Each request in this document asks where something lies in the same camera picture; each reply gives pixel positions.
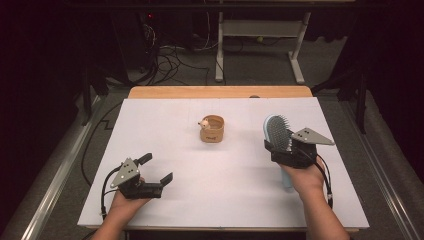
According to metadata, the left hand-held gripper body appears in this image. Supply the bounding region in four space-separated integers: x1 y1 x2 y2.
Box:
109 157 165 200

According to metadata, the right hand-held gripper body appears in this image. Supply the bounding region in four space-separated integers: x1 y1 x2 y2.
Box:
270 127 336 170

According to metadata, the light blue hairbrush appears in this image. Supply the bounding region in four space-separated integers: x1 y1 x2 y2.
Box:
262 114 296 193

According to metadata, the person's left hand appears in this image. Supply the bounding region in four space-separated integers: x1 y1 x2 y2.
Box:
109 178 152 222

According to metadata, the person's right hand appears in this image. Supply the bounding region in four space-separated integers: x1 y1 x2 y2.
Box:
281 155 327 202

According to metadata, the white table sheet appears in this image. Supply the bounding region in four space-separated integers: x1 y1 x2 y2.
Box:
77 97 370 230

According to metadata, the wooden cup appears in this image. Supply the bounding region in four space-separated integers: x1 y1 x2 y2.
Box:
199 114 226 144

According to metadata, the wooden table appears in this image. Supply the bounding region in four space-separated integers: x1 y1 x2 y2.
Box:
77 85 370 234

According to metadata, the black stand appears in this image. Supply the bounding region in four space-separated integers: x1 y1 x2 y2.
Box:
79 64 112 127
311 64 370 135

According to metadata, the black computer tower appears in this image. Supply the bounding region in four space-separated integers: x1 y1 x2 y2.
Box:
139 11 162 74

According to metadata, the left hand-held gripper cable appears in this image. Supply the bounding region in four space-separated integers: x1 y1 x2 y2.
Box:
100 165 124 220

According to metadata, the hand-held gripper cable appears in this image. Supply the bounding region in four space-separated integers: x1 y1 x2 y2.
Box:
296 146 335 210
100 165 124 220

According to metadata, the right hand-held gripper cable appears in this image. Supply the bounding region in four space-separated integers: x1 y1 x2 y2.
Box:
296 146 335 210

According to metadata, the black floor cable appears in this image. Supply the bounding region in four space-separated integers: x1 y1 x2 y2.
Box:
80 100 125 188

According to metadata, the aluminium floor rail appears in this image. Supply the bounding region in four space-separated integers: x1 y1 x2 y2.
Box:
19 95 103 240
339 99 424 240

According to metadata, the tangle of floor cables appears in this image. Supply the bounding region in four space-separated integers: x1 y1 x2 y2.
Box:
141 23 212 87

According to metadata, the white metal desk frame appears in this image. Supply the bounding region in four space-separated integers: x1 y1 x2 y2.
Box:
214 11 313 85

